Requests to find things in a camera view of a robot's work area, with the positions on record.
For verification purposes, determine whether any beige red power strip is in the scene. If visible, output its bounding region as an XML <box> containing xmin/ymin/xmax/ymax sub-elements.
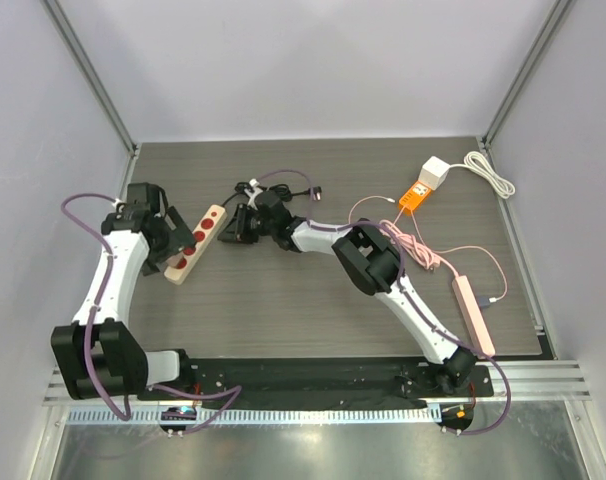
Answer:
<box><xmin>164</xmin><ymin>204</ymin><xmax>227</xmax><ymax>285</ymax></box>

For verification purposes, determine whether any pink plug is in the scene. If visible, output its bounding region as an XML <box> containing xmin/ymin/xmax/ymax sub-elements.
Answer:
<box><xmin>166</xmin><ymin>252</ymin><xmax>186</xmax><ymax>269</ymax></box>

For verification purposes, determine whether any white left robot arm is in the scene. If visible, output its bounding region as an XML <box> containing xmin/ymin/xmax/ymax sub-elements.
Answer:
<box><xmin>50</xmin><ymin>182</ymin><xmax>196</xmax><ymax>400</ymax></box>

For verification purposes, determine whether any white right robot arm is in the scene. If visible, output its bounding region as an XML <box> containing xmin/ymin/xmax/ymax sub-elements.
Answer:
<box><xmin>218</xmin><ymin>182</ymin><xmax>477</xmax><ymax>396</ymax></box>

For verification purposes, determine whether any white cube socket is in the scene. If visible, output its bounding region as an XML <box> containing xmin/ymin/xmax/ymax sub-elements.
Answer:
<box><xmin>418</xmin><ymin>156</ymin><xmax>451</xmax><ymax>191</ymax></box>

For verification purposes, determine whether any orange power adapter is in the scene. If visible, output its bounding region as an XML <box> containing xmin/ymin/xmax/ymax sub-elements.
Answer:
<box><xmin>398</xmin><ymin>181</ymin><xmax>432</xmax><ymax>215</ymax></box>

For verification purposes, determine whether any pink power strip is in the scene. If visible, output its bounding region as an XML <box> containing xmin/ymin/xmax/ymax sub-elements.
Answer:
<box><xmin>452</xmin><ymin>275</ymin><xmax>496</xmax><ymax>357</ymax></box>

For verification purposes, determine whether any black power strip cable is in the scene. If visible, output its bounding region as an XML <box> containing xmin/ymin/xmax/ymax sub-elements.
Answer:
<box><xmin>221</xmin><ymin>181</ymin><xmax>322</xmax><ymax>207</ymax></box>

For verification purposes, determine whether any pink coiled cable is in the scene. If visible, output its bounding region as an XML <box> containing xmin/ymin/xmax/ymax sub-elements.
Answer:
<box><xmin>347</xmin><ymin>195</ymin><xmax>508</xmax><ymax>304</ymax></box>

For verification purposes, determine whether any white slotted cable duct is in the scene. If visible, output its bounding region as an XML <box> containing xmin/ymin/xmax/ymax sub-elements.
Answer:
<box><xmin>67</xmin><ymin>404</ymin><xmax>442</xmax><ymax>427</ymax></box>

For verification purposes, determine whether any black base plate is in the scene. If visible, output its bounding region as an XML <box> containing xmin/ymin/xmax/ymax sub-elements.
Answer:
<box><xmin>164</xmin><ymin>357</ymin><xmax>494</xmax><ymax>398</ymax></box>

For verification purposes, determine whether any white coiled cable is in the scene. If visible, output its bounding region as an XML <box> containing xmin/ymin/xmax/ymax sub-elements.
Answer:
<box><xmin>447</xmin><ymin>151</ymin><xmax>517</xmax><ymax>200</ymax></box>

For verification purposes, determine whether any left aluminium frame post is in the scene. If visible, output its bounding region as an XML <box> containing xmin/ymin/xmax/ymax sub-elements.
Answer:
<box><xmin>41</xmin><ymin>0</ymin><xmax>137</xmax><ymax>157</ymax></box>

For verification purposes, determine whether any aluminium frame post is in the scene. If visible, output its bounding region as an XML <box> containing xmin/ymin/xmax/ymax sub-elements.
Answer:
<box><xmin>41</xmin><ymin>0</ymin><xmax>137</xmax><ymax>157</ymax></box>
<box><xmin>478</xmin><ymin>0</ymin><xmax>575</xmax><ymax>150</ymax></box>

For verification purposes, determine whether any aluminium front rail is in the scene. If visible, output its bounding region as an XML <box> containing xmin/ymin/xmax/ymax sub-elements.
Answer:
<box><xmin>42</xmin><ymin>359</ymin><xmax>593</xmax><ymax>407</ymax></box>

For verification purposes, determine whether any right aluminium frame post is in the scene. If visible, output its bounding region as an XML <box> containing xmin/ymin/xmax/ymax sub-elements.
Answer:
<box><xmin>478</xmin><ymin>0</ymin><xmax>575</xmax><ymax>150</ymax></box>

